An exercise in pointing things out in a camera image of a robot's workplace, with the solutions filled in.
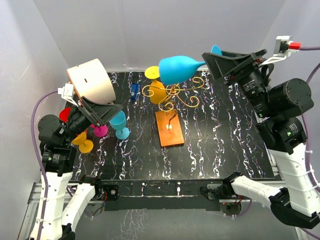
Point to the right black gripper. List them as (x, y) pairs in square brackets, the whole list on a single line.
[(234, 64)]

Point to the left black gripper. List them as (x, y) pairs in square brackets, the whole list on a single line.
[(99, 113)]

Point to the pink wine glass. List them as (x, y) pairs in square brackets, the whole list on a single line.
[(100, 131)]

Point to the light blue wine glass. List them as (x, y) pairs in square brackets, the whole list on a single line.
[(119, 124)]

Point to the yellow wine glass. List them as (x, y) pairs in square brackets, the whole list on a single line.
[(156, 85), (84, 145)]

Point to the red wine glass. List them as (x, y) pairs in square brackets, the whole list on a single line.
[(64, 114)]

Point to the teal wine glass back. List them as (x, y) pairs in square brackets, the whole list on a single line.
[(178, 69)]

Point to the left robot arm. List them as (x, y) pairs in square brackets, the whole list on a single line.
[(56, 220)]

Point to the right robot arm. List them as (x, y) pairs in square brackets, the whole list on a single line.
[(297, 204)]

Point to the wooden rack base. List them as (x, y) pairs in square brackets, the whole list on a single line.
[(170, 132)]

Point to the white cylindrical box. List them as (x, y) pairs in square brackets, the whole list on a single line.
[(91, 80)]

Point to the blue stapler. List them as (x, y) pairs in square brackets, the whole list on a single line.
[(134, 91)]

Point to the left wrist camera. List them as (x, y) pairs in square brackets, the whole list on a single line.
[(68, 93)]

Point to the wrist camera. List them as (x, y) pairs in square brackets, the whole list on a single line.
[(68, 93), (284, 47)]

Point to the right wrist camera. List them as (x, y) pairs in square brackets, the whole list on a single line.
[(284, 47)]

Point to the gold wire glass rack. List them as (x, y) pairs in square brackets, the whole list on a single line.
[(167, 103)]

